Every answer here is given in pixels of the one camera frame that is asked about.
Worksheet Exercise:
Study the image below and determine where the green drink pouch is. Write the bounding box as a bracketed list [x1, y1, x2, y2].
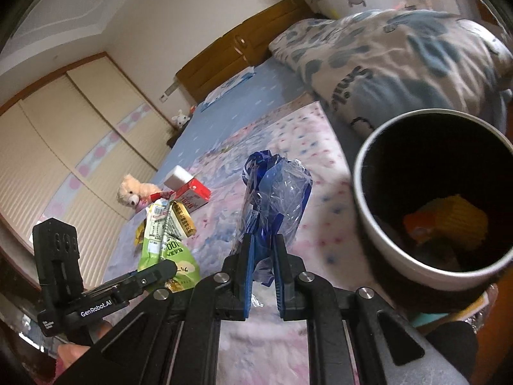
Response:
[136, 197, 203, 293]

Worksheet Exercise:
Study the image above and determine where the yellow snack wrapper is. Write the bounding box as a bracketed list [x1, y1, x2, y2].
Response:
[134, 199, 197, 246]

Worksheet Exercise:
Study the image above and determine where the blue plastic wrapper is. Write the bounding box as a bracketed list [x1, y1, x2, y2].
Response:
[237, 150, 313, 287]

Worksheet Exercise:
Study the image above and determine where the left hand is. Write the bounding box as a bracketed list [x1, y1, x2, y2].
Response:
[55, 321, 112, 378]

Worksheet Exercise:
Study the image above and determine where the floral pink blue blanket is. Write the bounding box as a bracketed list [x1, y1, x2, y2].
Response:
[102, 99, 402, 385]

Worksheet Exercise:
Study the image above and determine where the beige teddy bear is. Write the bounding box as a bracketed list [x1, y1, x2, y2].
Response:
[116, 174, 161, 212]

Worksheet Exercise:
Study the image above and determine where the red white carton box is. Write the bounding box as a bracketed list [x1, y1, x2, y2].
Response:
[149, 177, 212, 214]

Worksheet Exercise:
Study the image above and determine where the cream sliding wardrobe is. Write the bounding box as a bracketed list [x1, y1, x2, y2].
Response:
[1, 56, 171, 288]

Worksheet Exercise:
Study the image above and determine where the white foam block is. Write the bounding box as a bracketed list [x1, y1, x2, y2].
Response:
[164, 165, 193, 191]

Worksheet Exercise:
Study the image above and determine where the dark wooden nightstand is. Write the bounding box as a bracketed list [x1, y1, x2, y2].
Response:
[166, 129, 183, 149]

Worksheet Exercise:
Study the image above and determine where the white bunny toy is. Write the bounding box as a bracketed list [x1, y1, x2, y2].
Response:
[171, 109, 190, 130]

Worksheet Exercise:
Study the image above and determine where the blue white pillow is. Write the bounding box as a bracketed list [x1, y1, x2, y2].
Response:
[200, 66, 255, 111]

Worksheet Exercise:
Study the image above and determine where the blue bed sheet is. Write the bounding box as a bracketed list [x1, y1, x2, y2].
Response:
[151, 57, 307, 184]

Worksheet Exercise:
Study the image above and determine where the blue patterned folded quilt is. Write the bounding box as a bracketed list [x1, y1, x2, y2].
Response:
[269, 10, 512, 136]

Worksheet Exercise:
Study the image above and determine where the wooden headboard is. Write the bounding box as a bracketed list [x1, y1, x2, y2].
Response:
[176, 0, 314, 103]

